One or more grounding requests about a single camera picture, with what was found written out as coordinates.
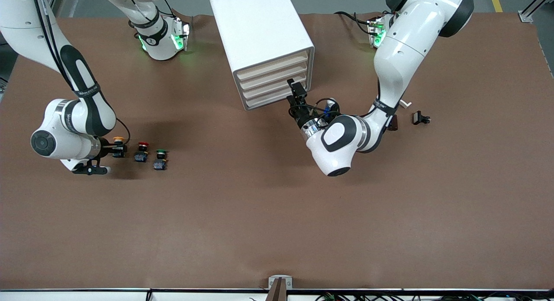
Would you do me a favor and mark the black cable bundle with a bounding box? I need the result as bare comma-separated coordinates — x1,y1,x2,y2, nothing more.
315,292,554,301

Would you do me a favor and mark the yellow push button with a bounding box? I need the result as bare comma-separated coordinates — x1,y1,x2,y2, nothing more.
112,137,128,159

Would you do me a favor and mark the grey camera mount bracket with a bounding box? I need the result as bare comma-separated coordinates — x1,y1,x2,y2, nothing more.
266,275,293,301

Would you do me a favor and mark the white table edge rail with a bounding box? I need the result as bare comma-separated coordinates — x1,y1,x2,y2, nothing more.
0,289,554,301

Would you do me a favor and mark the red push button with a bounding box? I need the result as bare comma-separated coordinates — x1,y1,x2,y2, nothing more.
134,141,151,163

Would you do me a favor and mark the green push button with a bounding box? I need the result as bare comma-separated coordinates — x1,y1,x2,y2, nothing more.
152,149,170,171

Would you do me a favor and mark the aluminium frame profile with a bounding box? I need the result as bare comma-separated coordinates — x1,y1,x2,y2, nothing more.
518,0,554,23

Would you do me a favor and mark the black arm base cable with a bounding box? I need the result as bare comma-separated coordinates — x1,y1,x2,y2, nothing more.
335,10,375,36

